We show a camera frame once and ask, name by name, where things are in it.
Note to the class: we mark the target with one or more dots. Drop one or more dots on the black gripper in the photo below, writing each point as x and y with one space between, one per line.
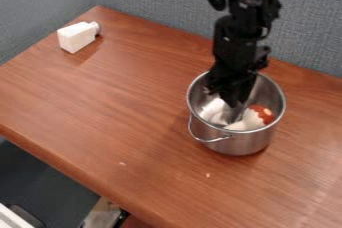
239 58

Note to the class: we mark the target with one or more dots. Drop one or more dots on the white toy mushroom red cap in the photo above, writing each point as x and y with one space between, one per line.
255 116

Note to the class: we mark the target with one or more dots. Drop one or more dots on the shiny metal pot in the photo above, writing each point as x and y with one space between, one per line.
230 142

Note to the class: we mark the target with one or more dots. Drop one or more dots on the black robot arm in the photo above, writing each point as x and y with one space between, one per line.
253 15

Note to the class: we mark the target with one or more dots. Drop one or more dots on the white plastic bottle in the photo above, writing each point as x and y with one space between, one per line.
78 35

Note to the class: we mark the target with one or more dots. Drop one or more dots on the white box at corner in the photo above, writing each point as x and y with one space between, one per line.
11 220

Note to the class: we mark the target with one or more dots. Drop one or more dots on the table leg frame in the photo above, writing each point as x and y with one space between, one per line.
106 215

